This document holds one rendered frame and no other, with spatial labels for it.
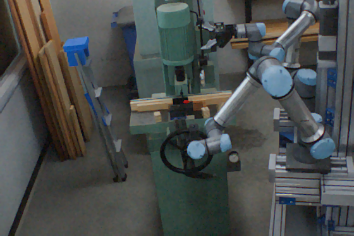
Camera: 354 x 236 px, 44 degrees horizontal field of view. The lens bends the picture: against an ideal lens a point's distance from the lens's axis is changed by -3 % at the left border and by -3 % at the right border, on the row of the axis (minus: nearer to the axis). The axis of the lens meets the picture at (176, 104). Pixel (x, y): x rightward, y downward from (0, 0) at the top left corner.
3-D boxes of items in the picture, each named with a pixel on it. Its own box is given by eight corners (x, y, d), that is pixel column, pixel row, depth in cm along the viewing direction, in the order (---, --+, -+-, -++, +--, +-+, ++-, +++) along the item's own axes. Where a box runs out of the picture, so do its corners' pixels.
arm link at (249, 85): (261, 43, 198) (196, 124, 215) (267, 52, 189) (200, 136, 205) (280, 56, 202) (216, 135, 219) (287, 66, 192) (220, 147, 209)
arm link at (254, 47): (260, 63, 235) (259, 43, 230) (244, 57, 243) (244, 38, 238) (270, 58, 239) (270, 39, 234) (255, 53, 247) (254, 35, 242)
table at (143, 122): (128, 144, 247) (126, 135, 244) (133, 116, 274) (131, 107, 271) (238, 133, 244) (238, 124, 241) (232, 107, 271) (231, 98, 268)
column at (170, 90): (166, 108, 287) (152, -3, 253) (167, 92, 306) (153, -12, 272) (201, 105, 286) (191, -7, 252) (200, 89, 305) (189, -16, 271)
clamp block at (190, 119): (169, 135, 244) (167, 121, 240) (169, 123, 256) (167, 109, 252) (196, 133, 244) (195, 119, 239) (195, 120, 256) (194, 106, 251)
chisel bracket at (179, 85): (176, 98, 257) (174, 85, 253) (176, 87, 270) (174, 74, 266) (189, 97, 257) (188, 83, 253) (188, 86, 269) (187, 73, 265)
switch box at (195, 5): (193, 22, 269) (191, -4, 261) (193, 17, 278) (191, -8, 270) (203, 21, 269) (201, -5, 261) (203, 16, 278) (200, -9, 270)
